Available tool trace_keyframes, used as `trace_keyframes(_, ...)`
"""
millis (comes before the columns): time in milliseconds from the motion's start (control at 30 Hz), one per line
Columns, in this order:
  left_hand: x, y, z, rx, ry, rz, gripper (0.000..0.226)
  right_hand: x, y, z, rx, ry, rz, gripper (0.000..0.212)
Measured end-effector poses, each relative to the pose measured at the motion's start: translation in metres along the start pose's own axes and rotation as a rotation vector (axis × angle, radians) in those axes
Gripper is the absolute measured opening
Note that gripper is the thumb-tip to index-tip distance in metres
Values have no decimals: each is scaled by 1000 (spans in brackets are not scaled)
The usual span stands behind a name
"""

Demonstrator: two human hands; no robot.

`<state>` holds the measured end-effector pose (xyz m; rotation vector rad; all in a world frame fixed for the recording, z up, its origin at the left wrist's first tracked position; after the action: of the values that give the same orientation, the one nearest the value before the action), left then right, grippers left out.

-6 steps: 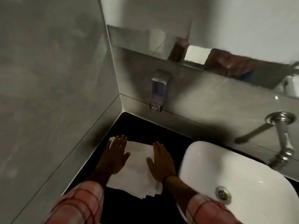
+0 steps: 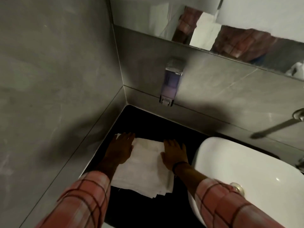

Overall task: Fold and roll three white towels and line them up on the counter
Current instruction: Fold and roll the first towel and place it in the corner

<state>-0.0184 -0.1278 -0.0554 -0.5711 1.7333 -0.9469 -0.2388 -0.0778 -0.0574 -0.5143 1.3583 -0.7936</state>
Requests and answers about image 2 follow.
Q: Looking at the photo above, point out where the person's right hand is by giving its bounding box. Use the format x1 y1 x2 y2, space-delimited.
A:
161 139 189 171

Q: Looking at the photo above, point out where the person's left hand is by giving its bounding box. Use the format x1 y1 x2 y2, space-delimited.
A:
104 132 136 165

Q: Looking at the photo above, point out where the white towel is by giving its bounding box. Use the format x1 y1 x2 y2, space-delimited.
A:
111 133 175 199

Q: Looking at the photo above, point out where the person's left forearm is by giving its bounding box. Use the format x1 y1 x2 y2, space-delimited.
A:
35 160 112 228

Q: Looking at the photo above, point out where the person's right forearm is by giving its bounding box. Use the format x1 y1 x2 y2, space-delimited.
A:
173 162 286 228

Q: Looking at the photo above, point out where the black wristband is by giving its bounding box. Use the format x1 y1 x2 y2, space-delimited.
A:
172 161 189 174

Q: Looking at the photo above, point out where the chrome sink drain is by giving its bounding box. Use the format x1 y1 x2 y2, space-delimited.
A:
230 182 245 196

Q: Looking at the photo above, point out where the white ceramic sink basin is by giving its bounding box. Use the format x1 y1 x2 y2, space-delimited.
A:
187 137 304 228

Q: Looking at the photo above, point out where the wall-mounted soap dispenser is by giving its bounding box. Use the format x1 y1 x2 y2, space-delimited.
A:
159 58 184 107

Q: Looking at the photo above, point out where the chrome wall faucet spout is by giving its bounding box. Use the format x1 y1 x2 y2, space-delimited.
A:
251 109 304 140

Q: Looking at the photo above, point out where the wall mirror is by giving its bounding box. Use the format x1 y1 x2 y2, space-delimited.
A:
110 0 304 81

